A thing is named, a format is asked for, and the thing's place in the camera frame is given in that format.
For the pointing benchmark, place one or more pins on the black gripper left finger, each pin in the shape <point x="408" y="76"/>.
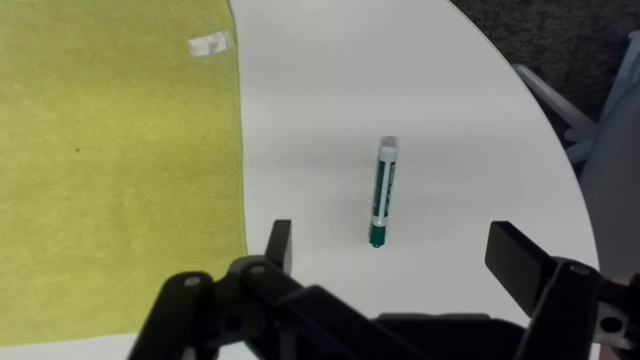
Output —
<point x="267" y="312"/>

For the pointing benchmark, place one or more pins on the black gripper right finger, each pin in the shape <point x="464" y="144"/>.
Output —
<point x="567" y="301"/>

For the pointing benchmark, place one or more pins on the green white marker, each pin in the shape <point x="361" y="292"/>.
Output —
<point x="383" y="192"/>

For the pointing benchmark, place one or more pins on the yellow towel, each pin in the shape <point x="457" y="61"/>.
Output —
<point x="101" y="167"/>

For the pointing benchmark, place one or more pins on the grey white office chair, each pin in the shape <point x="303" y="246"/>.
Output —
<point x="621" y="167"/>

